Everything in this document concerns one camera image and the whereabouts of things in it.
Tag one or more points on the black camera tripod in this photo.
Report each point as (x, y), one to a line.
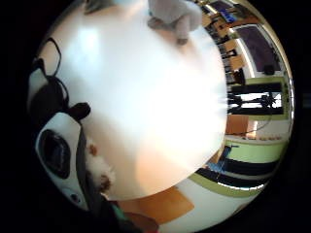
(256, 101)

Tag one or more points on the orange wooden cabinet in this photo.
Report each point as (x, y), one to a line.
(237, 124)

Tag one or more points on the blue box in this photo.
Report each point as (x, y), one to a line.
(227, 15)

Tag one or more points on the row of wooden chairs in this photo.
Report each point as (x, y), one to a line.
(228, 48)

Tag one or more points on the blue frame stand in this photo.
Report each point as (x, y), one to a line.
(223, 159)

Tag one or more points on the white fluffy toy brown spots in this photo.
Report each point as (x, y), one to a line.
(98, 168)

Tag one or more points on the grey soft toy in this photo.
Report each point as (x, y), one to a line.
(173, 14)

